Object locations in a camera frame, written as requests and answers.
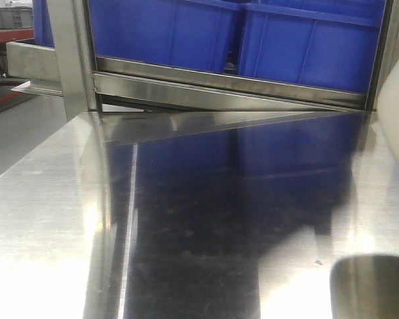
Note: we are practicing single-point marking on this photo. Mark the blue crate left on shelf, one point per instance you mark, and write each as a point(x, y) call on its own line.
point(187, 34)

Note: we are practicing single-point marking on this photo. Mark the blue crate on shelf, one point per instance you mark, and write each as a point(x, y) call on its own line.
point(187, 34)
point(324, 44)

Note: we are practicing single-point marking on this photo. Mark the blue crate right on shelf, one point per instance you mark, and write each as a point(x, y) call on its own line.
point(324, 44)

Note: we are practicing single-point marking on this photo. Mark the red metal rack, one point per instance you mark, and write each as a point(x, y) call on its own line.
point(8, 97)

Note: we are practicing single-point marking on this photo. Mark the grey crate far left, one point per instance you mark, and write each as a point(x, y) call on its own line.
point(16, 18)

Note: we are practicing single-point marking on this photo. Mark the stainless steel shelf frame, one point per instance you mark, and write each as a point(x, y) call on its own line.
point(87, 81)

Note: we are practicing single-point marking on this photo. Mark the blue crate behind post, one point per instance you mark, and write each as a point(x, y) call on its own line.
point(43, 34)

